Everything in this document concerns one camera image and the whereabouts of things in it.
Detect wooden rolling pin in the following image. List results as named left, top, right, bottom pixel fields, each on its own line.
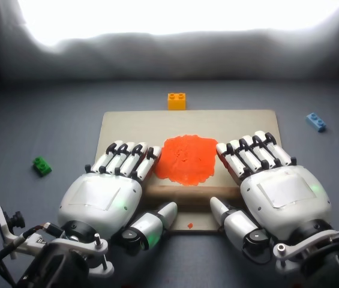
left=143, top=185, right=242, bottom=206

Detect orange play dough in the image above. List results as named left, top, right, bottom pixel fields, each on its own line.
left=153, top=134, right=220, bottom=187

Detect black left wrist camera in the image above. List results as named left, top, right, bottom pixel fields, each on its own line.
left=7, top=210, right=26, bottom=229

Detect blue toy brick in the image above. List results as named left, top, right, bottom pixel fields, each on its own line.
left=304, top=112, right=328, bottom=133

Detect green toy brick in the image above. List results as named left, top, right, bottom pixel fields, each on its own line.
left=32, top=156, right=53, bottom=177

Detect yellow toy brick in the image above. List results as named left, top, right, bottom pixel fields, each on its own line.
left=167, top=92, right=187, bottom=111

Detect white backdrop sheet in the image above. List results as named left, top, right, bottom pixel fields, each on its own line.
left=0, top=0, right=339, bottom=82

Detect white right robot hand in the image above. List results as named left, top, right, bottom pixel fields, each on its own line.
left=209, top=130, right=333, bottom=265

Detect light wooden board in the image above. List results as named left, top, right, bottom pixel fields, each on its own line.
left=95, top=109, right=284, bottom=234

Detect grey table cloth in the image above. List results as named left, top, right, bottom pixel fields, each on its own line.
left=0, top=78, right=339, bottom=288

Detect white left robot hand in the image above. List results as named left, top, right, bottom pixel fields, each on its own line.
left=56, top=139, right=179, bottom=257

